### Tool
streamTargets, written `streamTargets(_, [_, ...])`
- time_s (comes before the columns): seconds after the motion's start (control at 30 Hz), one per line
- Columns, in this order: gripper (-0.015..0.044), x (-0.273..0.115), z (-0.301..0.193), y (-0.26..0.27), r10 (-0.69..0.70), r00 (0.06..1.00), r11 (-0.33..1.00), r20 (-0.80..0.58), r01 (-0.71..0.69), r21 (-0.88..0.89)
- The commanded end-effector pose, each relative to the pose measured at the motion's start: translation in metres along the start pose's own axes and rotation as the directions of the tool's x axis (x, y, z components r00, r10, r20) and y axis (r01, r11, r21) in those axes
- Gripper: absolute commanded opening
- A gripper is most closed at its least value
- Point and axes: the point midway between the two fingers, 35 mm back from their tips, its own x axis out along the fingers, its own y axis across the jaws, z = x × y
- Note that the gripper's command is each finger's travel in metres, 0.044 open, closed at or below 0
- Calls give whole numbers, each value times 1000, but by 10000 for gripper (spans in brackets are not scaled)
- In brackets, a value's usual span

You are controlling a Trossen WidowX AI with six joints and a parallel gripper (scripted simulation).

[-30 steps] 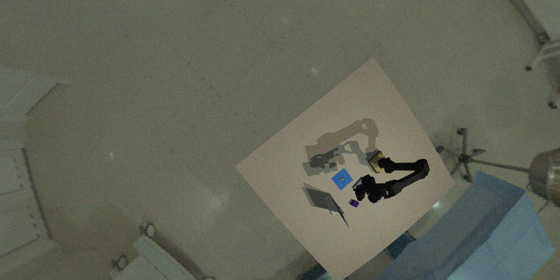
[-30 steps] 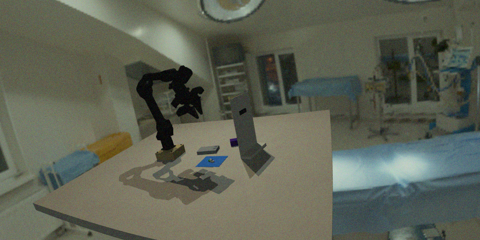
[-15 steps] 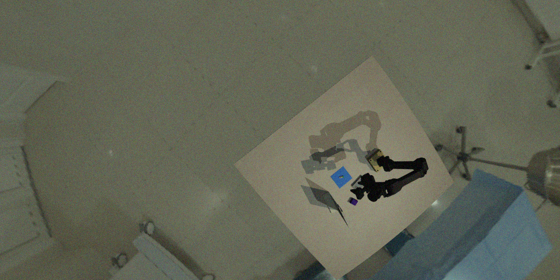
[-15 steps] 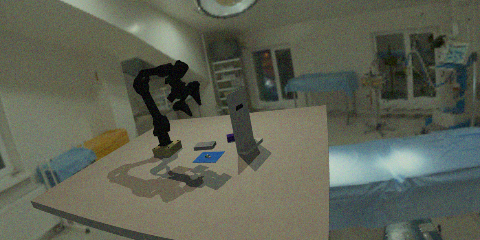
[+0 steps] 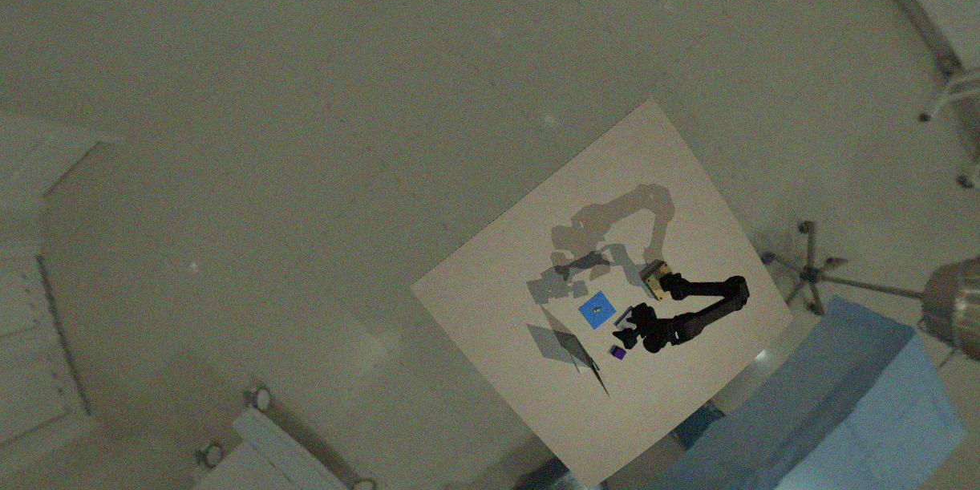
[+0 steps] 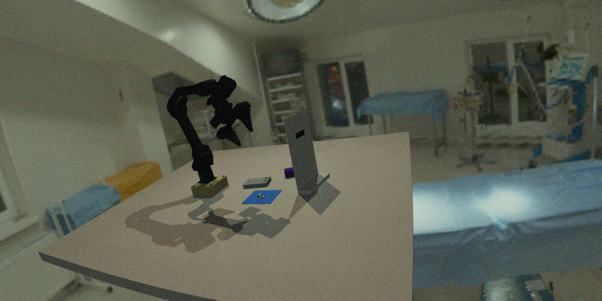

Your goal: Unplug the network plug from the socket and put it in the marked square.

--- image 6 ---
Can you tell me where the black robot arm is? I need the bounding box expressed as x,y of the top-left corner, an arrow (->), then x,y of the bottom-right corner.
167,75 -> 237,184

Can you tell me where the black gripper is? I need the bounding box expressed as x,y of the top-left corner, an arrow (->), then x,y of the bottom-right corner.
216,101 -> 253,146

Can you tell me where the blue square mat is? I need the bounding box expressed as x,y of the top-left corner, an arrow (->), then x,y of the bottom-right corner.
242,190 -> 282,204

